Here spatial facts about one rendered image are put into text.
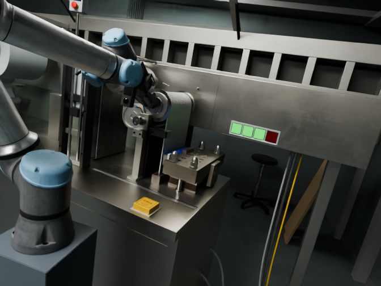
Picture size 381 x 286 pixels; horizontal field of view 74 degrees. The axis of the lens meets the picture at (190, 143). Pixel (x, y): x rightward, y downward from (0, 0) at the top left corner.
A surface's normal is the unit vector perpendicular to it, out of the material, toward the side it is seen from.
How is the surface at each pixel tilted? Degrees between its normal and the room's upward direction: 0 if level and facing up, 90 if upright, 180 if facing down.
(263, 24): 90
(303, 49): 90
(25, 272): 90
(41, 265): 0
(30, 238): 73
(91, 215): 90
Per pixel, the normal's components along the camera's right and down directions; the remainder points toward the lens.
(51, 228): 0.70, -0.02
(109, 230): -0.41, 0.15
